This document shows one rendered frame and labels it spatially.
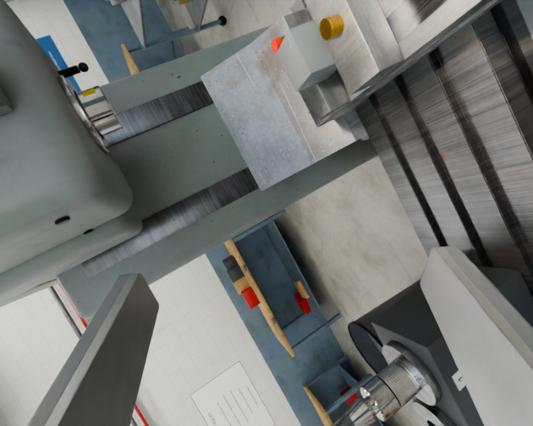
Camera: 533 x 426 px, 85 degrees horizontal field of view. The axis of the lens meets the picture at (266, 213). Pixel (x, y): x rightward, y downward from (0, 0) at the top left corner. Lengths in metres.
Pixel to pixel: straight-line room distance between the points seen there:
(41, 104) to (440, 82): 0.44
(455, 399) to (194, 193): 0.60
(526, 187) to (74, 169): 0.48
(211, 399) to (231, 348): 0.77
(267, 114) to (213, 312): 4.18
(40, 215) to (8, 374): 5.08
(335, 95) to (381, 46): 0.11
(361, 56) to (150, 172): 0.52
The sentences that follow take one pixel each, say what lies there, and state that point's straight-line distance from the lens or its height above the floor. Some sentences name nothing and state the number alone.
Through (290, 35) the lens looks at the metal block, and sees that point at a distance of 0.42.
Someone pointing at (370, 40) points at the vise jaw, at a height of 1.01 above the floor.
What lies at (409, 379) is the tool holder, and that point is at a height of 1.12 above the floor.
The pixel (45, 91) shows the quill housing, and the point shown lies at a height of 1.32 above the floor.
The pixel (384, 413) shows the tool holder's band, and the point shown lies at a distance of 0.48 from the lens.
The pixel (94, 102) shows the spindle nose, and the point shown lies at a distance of 0.36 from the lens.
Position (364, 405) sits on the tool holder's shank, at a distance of 0.48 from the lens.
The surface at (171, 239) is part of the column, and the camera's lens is 0.72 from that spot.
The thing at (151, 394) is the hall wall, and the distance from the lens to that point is 5.12.
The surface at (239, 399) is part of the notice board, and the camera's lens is 5.29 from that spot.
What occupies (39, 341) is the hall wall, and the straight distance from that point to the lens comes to 5.11.
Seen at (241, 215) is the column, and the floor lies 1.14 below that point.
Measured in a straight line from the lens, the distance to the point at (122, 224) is 0.46.
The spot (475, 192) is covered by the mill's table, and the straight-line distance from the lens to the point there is 0.50.
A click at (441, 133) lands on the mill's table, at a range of 0.49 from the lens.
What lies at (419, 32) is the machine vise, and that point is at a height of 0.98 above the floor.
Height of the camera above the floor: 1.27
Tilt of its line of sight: 15 degrees down
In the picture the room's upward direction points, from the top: 119 degrees counter-clockwise
